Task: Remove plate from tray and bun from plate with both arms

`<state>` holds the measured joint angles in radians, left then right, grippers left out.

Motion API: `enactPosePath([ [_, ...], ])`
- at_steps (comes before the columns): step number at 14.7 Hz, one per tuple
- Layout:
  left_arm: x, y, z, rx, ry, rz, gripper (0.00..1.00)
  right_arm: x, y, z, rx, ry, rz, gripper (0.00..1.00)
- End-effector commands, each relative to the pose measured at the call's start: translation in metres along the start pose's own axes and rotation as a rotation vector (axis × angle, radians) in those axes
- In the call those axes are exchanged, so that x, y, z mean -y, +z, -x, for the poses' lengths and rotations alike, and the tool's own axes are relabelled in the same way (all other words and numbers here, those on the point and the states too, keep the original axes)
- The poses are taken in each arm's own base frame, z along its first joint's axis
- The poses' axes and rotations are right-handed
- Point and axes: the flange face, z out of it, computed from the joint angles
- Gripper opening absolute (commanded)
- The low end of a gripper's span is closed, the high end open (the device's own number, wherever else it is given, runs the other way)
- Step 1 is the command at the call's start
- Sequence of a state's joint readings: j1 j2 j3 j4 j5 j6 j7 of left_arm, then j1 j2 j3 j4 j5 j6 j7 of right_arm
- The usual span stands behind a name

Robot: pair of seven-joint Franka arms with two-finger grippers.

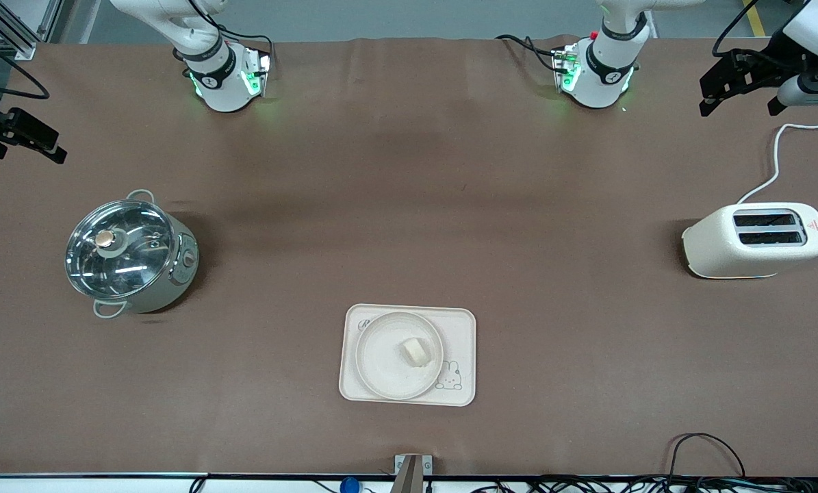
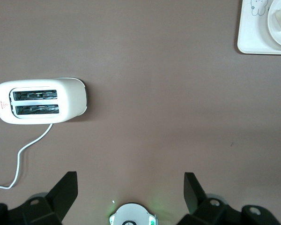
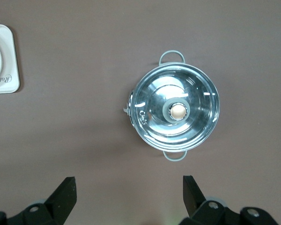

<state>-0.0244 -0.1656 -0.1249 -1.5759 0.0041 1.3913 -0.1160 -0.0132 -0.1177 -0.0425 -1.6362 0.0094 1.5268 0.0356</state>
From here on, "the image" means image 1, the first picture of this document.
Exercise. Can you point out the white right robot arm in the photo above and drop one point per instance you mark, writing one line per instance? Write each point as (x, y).
(224, 89)

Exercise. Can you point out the aluminium frame profile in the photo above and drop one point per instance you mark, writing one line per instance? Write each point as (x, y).
(22, 49)

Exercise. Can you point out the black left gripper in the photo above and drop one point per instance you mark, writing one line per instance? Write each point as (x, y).
(755, 71)

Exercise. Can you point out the cream two-slot toaster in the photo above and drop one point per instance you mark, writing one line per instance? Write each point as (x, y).
(758, 257)

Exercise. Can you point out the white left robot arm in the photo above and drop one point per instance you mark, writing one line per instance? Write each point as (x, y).
(604, 75)

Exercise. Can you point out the brown table mat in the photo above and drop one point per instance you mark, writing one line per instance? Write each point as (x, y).
(518, 205)

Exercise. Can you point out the glass pot lid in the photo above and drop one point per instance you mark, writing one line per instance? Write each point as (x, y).
(135, 267)

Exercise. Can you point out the grey metal camera bracket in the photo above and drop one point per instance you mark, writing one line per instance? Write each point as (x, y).
(413, 472)

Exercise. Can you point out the cream rabbit print tray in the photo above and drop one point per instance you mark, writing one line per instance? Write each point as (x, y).
(460, 329)

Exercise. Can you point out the steel cooking pot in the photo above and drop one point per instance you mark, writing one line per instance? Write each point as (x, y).
(176, 281)

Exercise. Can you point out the pale bread bun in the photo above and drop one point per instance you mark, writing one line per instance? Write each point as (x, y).
(414, 352)

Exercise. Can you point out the cream round plate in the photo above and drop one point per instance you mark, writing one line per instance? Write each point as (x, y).
(381, 363)

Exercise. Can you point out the blue round knob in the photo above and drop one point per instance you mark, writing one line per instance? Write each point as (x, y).
(349, 486)

